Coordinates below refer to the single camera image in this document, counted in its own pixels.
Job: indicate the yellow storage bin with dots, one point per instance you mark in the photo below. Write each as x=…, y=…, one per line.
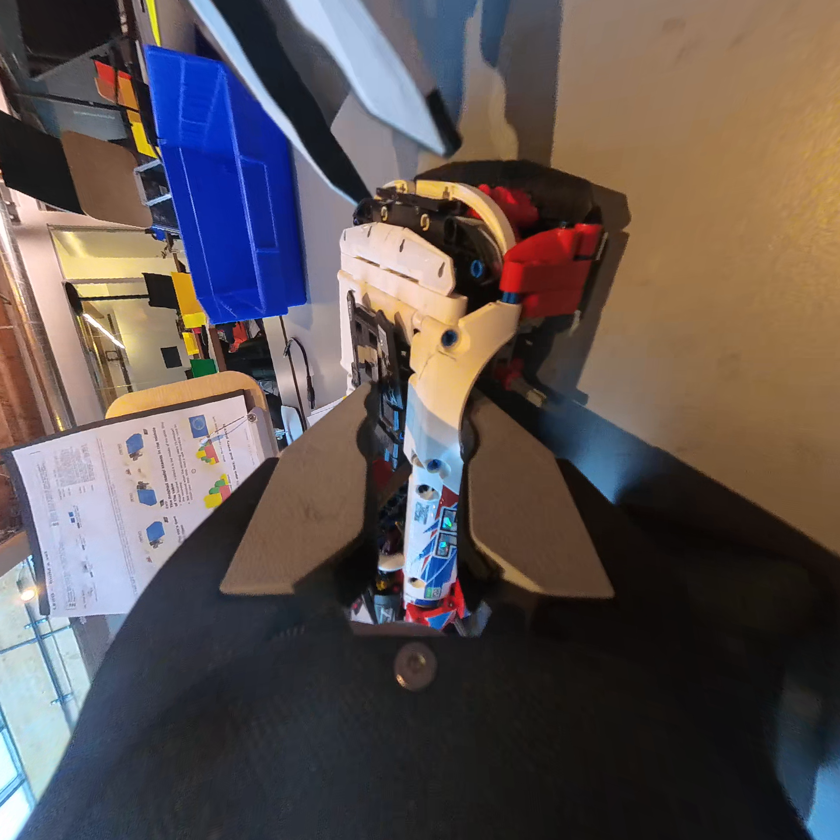
x=187, y=295

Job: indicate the shelf of coloured bins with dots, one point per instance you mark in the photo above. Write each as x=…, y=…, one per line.
x=141, y=134

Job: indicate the rounded wooden board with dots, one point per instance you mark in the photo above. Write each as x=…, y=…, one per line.
x=105, y=177

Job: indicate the small green bin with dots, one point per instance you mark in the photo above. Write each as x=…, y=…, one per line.
x=203, y=367

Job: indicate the white brick toy race car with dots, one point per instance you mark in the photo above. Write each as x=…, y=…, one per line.
x=433, y=367

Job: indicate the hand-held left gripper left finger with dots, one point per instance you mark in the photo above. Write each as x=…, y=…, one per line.
x=302, y=518

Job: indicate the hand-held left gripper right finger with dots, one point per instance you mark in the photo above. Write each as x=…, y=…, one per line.
x=531, y=518

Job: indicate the black sheet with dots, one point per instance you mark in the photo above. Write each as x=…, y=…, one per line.
x=39, y=164

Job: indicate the white device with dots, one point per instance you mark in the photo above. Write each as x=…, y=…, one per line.
x=292, y=426

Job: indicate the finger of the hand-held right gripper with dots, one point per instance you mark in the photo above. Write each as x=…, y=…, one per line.
x=216, y=19
x=367, y=52

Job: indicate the wooden clipboard with instruction sheet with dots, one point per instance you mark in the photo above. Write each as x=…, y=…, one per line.
x=118, y=499

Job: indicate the blue storage bin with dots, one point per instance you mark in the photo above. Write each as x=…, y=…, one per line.
x=216, y=197

